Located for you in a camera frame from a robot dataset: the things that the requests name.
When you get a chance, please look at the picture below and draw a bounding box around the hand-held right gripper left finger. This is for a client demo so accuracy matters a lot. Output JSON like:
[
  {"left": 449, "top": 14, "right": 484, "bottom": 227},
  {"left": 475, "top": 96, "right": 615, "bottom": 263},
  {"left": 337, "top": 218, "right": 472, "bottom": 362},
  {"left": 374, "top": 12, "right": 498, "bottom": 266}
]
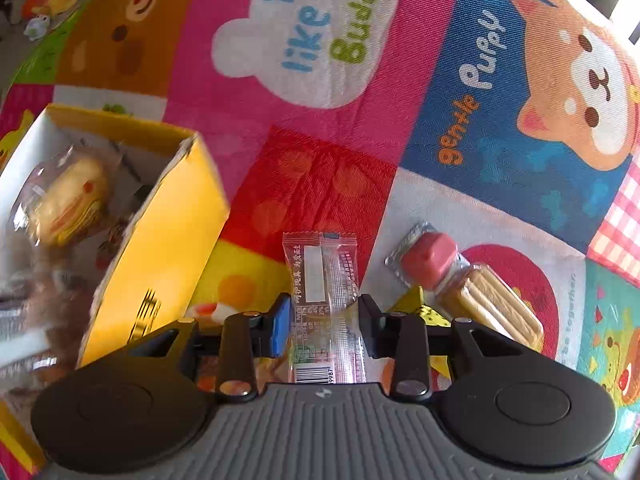
[{"left": 125, "top": 294, "right": 294, "bottom": 403}]

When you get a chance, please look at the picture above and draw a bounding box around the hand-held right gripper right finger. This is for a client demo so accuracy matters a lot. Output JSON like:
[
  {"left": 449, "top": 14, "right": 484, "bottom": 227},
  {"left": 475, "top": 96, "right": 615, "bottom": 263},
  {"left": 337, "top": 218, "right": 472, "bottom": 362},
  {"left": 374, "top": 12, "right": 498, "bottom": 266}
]
[{"left": 358, "top": 293, "right": 507, "bottom": 403}]

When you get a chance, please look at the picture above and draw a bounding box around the clear red-print snack packet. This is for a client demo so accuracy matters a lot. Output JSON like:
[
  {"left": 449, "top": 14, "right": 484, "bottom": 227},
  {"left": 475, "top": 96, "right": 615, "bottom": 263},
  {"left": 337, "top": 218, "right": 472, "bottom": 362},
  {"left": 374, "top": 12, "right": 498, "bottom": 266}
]
[{"left": 282, "top": 231, "right": 368, "bottom": 386}]

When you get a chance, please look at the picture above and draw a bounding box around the yellow cardboard box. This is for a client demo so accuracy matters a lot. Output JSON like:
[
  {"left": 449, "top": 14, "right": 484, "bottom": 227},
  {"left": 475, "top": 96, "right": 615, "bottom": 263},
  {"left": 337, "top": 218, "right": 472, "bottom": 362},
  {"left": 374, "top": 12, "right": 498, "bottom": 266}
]
[{"left": 0, "top": 102, "right": 232, "bottom": 477}]

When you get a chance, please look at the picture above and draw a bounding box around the yellow black-dotted snack packet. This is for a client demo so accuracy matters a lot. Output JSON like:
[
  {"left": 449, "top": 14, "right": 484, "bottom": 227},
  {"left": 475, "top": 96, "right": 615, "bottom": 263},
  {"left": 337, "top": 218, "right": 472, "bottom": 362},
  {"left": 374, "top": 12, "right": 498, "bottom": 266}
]
[{"left": 389, "top": 287, "right": 453, "bottom": 378}]

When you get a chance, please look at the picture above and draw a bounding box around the clear wafer biscuit packet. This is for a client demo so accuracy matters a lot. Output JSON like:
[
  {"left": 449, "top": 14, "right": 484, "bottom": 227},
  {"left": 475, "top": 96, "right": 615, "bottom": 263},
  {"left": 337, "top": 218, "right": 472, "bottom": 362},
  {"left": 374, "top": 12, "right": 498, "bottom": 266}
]
[{"left": 384, "top": 221, "right": 546, "bottom": 353}]

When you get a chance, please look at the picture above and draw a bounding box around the colourful printed cartoon blanket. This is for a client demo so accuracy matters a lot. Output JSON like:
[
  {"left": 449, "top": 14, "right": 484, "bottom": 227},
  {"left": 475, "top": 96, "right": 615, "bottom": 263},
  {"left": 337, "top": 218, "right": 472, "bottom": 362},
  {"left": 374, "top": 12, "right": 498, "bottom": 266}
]
[{"left": 0, "top": 0, "right": 640, "bottom": 476}]

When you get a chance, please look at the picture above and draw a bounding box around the brown snack packet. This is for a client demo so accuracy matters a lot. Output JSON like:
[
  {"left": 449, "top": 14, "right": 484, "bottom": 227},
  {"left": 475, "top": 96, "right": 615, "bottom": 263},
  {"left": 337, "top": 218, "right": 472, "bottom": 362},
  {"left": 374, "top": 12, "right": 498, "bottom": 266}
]
[{"left": 0, "top": 255, "right": 101, "bottom": 378}]

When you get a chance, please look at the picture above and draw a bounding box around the wrapped yellow bun packet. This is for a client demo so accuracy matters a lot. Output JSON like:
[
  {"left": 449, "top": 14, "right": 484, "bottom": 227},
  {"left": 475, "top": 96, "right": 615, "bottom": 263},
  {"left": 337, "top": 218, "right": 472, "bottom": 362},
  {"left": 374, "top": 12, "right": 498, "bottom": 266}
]
[{"left": 17, "top": 144, "right": 118, "bottom": 250}]

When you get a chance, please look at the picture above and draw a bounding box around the small white green toy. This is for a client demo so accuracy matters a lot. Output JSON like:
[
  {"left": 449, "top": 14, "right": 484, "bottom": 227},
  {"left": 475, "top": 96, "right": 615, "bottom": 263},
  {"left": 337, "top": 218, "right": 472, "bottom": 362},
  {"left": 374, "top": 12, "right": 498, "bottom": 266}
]
[{"left": 24, "top": 14, "right": 52, "bottom": 42}]

